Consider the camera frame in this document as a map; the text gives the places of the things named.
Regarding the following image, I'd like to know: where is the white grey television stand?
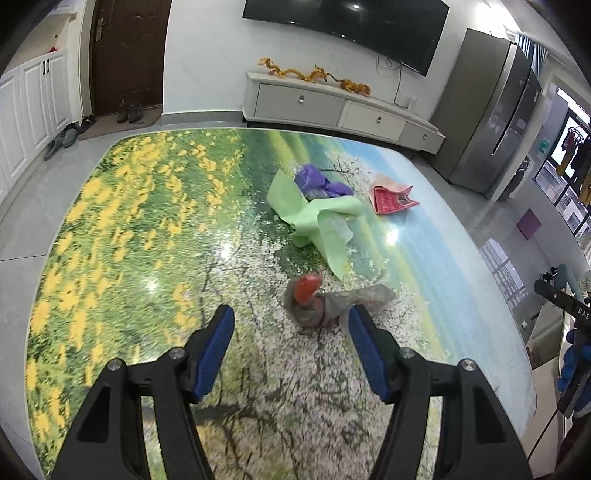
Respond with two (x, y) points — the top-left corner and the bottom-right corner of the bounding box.
(242, 70), (447, 156)

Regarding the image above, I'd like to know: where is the blue curtain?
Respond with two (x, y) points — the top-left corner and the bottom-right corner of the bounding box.
(516, 34), (549, 75)

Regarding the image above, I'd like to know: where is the hanging clothes rack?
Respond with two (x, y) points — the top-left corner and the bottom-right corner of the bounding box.
(556, 115), (591, 205)

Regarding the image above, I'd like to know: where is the red flat wrapper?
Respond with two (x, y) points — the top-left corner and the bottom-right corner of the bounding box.
(369, 172), (421, 216)

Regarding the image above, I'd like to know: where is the grey steel refrigerator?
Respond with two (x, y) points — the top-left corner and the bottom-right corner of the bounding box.
(431, 28), (542, 195)

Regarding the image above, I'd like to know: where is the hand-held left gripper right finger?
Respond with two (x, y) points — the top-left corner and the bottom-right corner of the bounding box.
(347, 305), (529, 480)

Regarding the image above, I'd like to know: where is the brown doormat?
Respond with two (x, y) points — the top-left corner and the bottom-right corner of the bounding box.
(78, 110), (164, 140)

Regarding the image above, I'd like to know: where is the person's right hand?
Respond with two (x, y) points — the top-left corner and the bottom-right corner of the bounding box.
(556, 329), (591, 420)

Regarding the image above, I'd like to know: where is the white tall cabinet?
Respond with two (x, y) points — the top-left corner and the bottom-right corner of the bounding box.
(0, 47), (73, 191)

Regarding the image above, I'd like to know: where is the black wall television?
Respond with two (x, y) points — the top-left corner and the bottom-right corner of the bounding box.
(242, 0), (450, 77)

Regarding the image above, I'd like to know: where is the dark brown entrance door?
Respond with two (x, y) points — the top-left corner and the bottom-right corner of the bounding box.
(89, 0), (173, 117)

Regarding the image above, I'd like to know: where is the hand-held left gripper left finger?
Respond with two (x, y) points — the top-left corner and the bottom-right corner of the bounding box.
(53, 304), (235, 480)

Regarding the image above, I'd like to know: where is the clear bag with red cap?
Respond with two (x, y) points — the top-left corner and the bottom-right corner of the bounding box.
(283, 274), (396, 329)

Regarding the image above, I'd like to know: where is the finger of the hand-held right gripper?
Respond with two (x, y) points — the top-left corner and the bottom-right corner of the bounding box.
(533, 276), (564, 303)

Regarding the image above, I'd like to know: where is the purple plastic wrapper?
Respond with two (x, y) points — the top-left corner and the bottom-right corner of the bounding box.
(294, 163), (355, 200)

